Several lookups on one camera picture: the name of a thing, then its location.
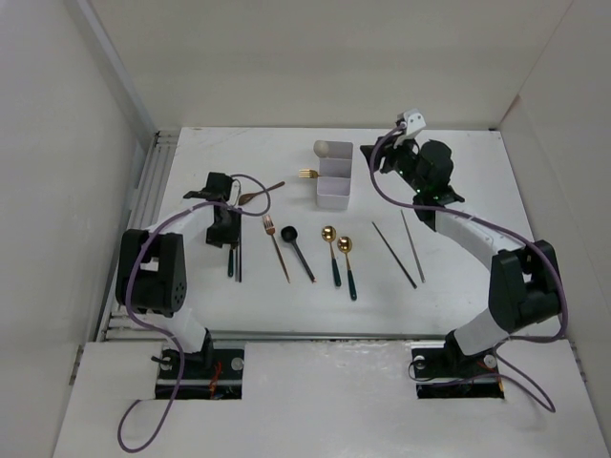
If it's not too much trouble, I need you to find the black spoon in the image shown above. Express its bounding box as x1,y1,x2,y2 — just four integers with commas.
281,226,316,283

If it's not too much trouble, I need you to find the black chopstick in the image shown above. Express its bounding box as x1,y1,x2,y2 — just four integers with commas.
371,221,417,290
238,215,243,282

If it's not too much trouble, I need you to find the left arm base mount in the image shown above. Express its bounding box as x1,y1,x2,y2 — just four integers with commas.
152,348,245,401

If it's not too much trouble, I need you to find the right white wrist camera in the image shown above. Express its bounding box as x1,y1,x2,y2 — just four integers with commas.
397,109,427,139

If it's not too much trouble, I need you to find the aluminium rail front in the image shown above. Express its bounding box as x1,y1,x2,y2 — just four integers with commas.
210,330,444,347

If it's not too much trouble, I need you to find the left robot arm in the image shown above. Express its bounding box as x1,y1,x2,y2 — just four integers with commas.
116,172,241,379

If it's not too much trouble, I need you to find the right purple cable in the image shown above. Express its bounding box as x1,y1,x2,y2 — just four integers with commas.
369,124,569,414

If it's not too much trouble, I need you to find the rose gold fork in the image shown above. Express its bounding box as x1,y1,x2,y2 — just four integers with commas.
263,214,290,282

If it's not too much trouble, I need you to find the gold green-handled spoon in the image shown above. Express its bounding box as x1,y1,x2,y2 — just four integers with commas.
337,237,358,301
321,225,342,288

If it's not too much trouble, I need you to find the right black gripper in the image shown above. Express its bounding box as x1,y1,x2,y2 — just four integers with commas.
359,132,428,195

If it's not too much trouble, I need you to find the right silver chopstick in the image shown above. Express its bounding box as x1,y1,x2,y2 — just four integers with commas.
400,210,426,283

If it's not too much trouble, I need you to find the left black chopstick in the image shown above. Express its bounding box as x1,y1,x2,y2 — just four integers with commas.
238,215,243,282

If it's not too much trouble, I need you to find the aluminium rail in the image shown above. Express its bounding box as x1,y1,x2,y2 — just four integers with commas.
210,330,444,347
91,130,180,342

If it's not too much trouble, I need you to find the gold green-handled fork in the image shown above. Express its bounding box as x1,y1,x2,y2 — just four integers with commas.
227,242,238,278
298,169,320,179

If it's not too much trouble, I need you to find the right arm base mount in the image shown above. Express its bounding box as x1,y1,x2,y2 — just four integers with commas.
410,347,504,400

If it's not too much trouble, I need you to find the left gold green-handled spoon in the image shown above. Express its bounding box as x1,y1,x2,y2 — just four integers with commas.
321,225,342,288

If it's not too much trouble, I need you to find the white ceramic spoon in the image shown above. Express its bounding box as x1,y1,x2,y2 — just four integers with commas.
313,140,330,157

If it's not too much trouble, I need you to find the right gold green-handled spoon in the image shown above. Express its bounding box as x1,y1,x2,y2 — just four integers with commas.
337,237,358,301

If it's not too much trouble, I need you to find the white three-compartment container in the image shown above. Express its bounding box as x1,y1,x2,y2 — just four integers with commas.
316,140,353,211

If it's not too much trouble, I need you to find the aluminium rail left side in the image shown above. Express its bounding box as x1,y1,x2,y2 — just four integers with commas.
91,130,180,342

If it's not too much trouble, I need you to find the brown wooden spoon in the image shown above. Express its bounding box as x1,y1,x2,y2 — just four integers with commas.
238,181,285,206

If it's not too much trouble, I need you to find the right black chopstick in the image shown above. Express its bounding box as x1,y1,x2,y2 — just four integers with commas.
371,221,417,290

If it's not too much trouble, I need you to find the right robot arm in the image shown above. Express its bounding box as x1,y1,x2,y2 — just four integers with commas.
360,134,568,376

